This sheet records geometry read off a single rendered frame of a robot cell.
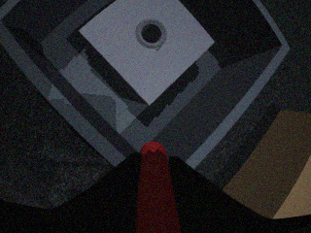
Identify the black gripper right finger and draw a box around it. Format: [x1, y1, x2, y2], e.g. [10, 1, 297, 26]
[168, 156, 311, 233]

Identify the dark red peg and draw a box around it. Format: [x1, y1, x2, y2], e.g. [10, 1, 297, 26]
[136, 141, 182, 233]

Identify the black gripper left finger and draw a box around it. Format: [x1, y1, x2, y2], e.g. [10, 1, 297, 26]
[0, 152, 141, 233]

